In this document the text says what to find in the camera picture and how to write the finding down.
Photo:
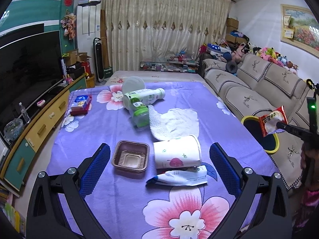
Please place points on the floral beige mattress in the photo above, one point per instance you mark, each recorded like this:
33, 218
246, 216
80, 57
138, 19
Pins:
153, 77

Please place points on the black tower fan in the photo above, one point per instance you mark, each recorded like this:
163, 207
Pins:
98, 58

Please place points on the crushed green plastic bottle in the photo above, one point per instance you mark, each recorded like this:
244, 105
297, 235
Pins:
139, 113

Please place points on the glass ashtray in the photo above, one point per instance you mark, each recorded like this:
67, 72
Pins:
13, 129

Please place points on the small white wrapper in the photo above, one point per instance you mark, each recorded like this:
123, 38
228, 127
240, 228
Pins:
193, 176

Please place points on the yellow green tv cabinet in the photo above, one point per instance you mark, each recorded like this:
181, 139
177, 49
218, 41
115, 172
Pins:
18, 160

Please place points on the white paper towel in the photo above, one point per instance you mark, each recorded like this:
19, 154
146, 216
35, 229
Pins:
173, 124

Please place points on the red blue tissue box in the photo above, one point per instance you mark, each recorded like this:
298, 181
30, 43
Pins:
80, 106

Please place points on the framed flower painting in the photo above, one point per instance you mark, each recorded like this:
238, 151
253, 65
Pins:
299, 28

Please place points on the white green yogurt bottle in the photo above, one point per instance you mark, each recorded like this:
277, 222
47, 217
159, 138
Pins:
146, 96

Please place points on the white paper cup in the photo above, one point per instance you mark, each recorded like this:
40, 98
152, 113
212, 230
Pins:
184, 151

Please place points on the clear water bottle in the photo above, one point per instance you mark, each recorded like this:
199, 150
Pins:
24, 113

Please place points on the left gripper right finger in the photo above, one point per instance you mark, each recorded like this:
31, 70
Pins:
261, 208

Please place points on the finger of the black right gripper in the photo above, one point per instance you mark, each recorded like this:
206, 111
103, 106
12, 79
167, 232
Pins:
299, 132

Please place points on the beige curtain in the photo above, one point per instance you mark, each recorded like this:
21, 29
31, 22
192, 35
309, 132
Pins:
138, 30

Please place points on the purple floral tablecloth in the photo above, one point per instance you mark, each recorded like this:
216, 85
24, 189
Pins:
121, 200

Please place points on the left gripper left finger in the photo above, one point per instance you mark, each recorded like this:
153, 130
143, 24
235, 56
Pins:
46, 217

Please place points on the yellow black trash bin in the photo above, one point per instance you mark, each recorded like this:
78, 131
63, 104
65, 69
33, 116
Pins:
269, 143

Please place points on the red snack wrapper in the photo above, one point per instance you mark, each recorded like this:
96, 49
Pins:
268, 122

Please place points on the beige sofa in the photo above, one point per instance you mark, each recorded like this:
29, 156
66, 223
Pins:
256, 89

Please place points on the black television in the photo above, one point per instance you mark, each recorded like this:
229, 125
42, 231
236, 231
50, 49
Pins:
29, 67

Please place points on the brown plastic tray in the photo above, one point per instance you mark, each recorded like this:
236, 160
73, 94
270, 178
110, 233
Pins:
131, 156

